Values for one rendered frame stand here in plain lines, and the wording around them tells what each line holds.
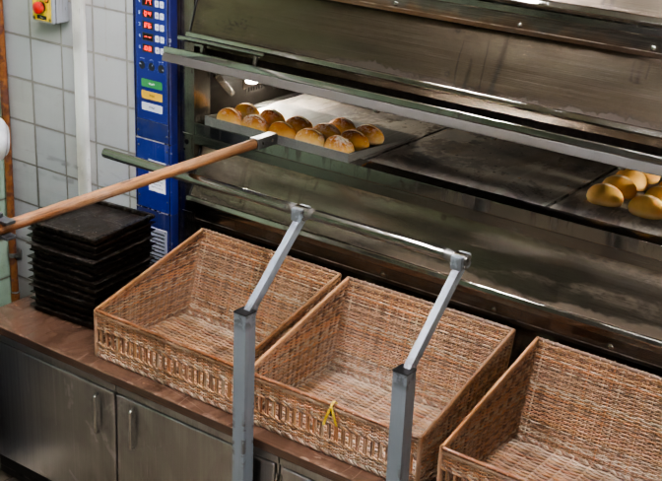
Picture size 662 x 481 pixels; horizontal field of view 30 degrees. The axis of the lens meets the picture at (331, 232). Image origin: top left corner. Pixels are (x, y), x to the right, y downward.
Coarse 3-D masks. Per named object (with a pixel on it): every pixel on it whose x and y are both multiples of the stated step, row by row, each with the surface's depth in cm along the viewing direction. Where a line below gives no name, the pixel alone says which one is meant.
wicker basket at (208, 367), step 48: (192, 240) 387; (240, 240) 381; (192, 288) 392; (240, 288) 381; (288, 288) 371; (96, 336) 362; (144, 336) 349; (192, 336) 378; (192, 384) 342; (288, 384) 352
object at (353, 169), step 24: (336, 168) 355; (360, 168) 350; (384, 168) 349; (432, 192) 337; (456, 192) 333; (480, 192) 332; (504, 216) 325; (528, 216) 321; (552, 216) 317; (576, 216) 318; (600, 240) 311; (624, 240) 307; (648, 240) 303
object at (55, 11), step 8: (40, 0) 400; (56, 0) 399; (64, 0) 401; (48, 8) 399; (56, 8) 400; (64, 8) 402; (40, 16) 402; (48, 16) 400; (56, 16) 400; (64, 16) 403
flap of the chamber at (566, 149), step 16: (192, 64) 358; (208, 64) 354; (256, 80) 345; (272, 80) 341; (320, 96) 332; (336, 96) 330; (352, 96) 327; (400, 112) 318; (416, 112) 316; (464, 128) 308; (480, 128) 306; (496, 128) 303; (528, 144) 298; (544, 144) 296; (560, 144) 294; (592, 160) 289; (608, 160) 287; (624, 160) 285
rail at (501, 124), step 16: (176, 48) 361; (224, 64) 351; (240, 64) 347; (288, 80) 339; (304, 80) 335; (320, 80) 333; (368, 96) 324; (384, 96) 321; (432, 112) 313; (448, 112) 310; (464, 112) 308; (512, 128) 301; (528, 128) 298; (576, 144) 291; (592, 144) 289; (608, 144) 287; (640, 160) 283; (656, 160) 280
